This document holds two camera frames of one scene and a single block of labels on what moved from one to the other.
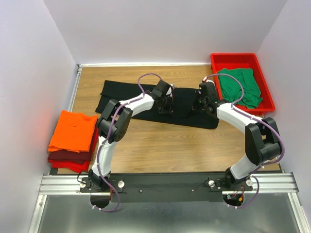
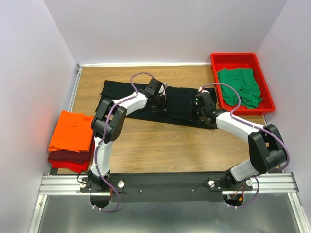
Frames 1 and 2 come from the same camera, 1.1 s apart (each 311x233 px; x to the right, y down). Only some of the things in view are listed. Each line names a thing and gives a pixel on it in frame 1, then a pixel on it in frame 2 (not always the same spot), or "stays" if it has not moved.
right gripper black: [202, 109] to [195, 105]
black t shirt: [187, 110] stays
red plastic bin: [220, 61] stays
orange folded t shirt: [74, 131] stays
